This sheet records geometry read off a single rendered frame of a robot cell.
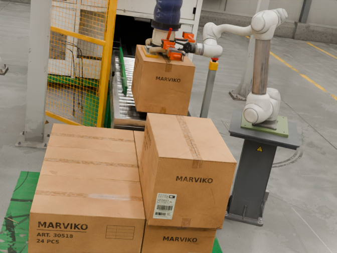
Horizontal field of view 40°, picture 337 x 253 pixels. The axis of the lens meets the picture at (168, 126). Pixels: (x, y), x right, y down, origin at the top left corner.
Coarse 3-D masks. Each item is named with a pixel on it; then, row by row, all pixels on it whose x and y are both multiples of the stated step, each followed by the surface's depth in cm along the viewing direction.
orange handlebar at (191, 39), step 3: (189, 36) 393; (189, 39) 378; (192, 39) 381; (192, 42) 378; (165, 45) 340; (168, 45) 336; (171, 45) 338; (165, 48) 338; (174, 57) 310; (177, 57) 309; (180, 57) 311
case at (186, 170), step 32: (160, 128) 260; (192, 128) 267; (160, 160) 226; (192, 160) 229; (224, 160) 233; (160, 192) 233; (192, 192) 236; (224, 192) 239; (160, 224) 241; (192, 224) 244
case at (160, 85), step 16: (144, 64) 344; (160, 64) 346; (176, 64) 348; (192, 64) 356; (144, 80) 348; (160, 80) 350; (176, 80) 352; (192, 80) 354; (144, 96) 353; (160, 96) 355; (176, 96) 357; (160, 112) 360; (176, 112) 362
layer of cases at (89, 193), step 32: (64, 128) 339; (96, 128) 348; (64, 160) 293; (96, 160) 300; (128, 160) 307; (64, 192) 258; (96, 192) 263; (128, 192) 268; (32, 224) 238; (64, 224) 241; (96, 224) 243; (128, 224) 246
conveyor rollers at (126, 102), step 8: (128, 64) 538; (120, 72) 497; (128, 72) 505; (120, 80) 471; (128, 80) 480; (120, 88) 446; (128, 88) 455; (120, 96) 429; (128, 96) 430; (120, 104) 405; (128, 104) 406; (120, 112) 388; (128, 112) 389; (136, 112) 391; (144, 112) 400
